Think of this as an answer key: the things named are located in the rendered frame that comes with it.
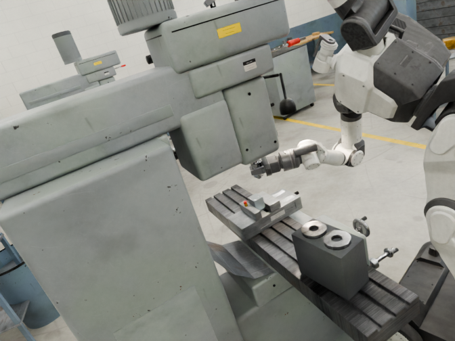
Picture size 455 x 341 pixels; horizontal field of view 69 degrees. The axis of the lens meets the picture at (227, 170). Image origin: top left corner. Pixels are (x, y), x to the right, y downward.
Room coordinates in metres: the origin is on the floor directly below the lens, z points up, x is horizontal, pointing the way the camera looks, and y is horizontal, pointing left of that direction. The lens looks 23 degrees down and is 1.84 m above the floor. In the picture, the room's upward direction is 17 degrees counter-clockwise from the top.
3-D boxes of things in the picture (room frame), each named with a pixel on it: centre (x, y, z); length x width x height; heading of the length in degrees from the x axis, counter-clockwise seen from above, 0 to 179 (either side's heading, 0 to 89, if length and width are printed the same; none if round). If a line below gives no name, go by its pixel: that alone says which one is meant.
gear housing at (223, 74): (1.31, -0.09, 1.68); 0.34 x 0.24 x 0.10; 111
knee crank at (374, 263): (1.38, -0.67, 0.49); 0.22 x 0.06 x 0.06; 111
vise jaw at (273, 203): (1.44, -0.14, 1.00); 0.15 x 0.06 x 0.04; 21
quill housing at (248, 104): (1.32, -0.12, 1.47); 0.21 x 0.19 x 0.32; 21
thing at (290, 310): (1.33, -0.15, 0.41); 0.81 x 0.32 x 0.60; 111
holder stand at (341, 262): (0.93, -0.26, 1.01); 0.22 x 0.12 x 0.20; 29
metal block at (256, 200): (1.42, -0.09, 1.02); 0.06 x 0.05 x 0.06; 21
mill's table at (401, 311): (1.29, -0.14, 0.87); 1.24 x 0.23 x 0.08; 21
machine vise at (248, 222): (1.43, -0.12, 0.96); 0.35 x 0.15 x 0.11; 111
